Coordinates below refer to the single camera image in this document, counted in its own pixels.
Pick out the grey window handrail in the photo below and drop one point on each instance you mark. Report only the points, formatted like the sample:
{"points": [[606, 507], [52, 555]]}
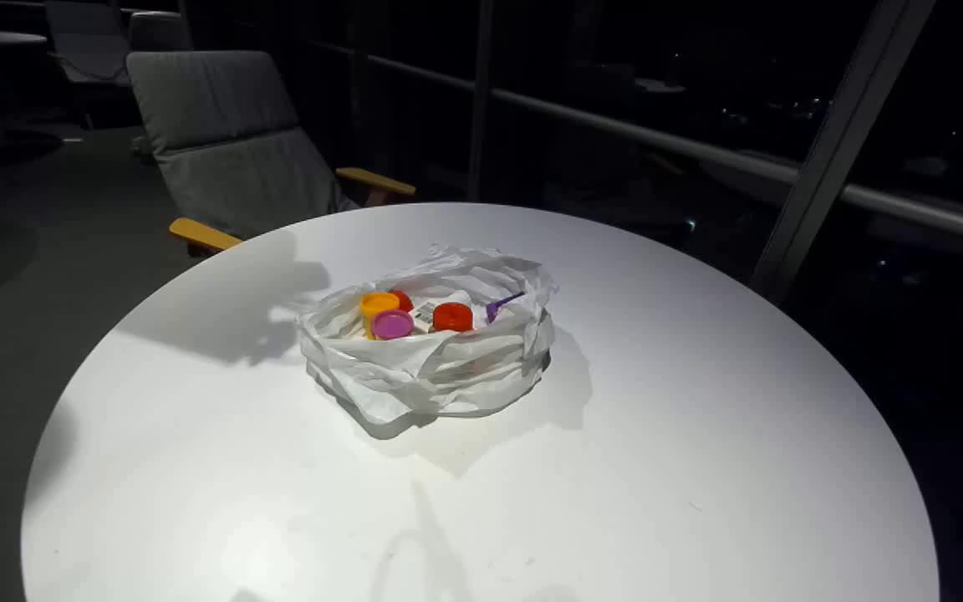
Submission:
{"points": [[660, 134]]}

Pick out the slanted grey window pillar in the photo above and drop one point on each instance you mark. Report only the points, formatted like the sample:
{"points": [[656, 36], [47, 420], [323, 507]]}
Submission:
{"points": [[838, 134]]}

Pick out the yellow tub orange lid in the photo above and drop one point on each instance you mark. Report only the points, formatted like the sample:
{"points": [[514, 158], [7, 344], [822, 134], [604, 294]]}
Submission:
{"points": [[381, 302]]}

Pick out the grey chair wooden armrests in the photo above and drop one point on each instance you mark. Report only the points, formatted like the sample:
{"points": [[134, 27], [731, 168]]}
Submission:
{"points": [[226, 122]]}

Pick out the white translucent plastic bag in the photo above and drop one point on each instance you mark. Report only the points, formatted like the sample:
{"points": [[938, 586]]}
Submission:
{"points": [[449, 381]]}

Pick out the spice jar with red lid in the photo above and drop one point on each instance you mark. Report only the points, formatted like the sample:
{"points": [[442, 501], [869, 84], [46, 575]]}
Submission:
{"points": [[452, 316]]}

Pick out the dark vertical window mullion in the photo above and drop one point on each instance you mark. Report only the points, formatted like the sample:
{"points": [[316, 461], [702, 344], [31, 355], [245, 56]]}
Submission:
{"points": [[482, 102]]}

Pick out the grey background chair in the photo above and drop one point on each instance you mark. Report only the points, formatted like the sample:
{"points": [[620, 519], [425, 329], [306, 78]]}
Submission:
{"points": [[90, 37]]}

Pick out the small purple plastic item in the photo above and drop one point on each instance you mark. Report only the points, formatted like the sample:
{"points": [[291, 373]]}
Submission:
{"points": [[503, 302]]}

